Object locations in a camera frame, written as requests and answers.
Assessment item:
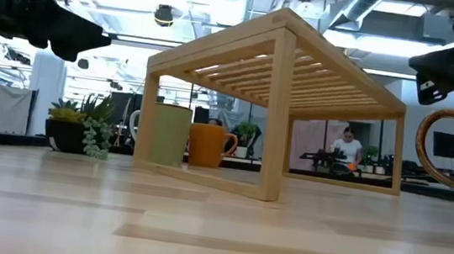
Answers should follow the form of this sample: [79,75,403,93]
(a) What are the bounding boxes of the orange mug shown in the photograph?
[185,121,240,172]

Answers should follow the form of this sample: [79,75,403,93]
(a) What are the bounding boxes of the large dark monitor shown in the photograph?
[106,90,166,132]

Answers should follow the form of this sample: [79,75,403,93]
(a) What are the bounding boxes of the white pillar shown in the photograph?
[24,48,70,140]

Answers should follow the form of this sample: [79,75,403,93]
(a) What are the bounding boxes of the succulent plant in black pot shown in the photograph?
[41,87,118,161]

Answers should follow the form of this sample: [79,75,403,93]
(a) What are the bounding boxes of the white backdrop curtain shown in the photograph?
[288,115,351,174]

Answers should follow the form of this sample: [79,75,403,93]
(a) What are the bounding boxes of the slatted wooden shelf riser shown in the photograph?
[129,0,419,216]

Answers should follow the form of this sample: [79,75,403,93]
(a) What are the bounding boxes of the pale green mug white handle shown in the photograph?
[124,99,194,169]

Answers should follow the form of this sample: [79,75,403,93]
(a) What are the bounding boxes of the silver ventilation duct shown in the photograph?
[328,0,393,35]

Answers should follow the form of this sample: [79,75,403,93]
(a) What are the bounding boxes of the grey hanging cloth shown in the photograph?
[0,84,38,137]

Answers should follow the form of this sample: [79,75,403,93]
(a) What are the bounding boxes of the narrow dark monitor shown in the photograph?
[192,105,212,126]

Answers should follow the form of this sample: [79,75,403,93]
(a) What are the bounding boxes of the small black monitor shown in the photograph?
[430,130,454,159]

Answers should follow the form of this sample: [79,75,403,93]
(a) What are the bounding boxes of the small potted plant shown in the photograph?
[360,144,381,174]

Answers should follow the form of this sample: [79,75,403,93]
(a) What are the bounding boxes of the black ceiling dome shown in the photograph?
[152,3,177,29]

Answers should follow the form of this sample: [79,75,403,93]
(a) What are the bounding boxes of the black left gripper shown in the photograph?
[0,0,117,66]

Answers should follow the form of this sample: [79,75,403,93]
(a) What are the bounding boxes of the green plant in white pot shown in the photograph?
[230,120,261,161]

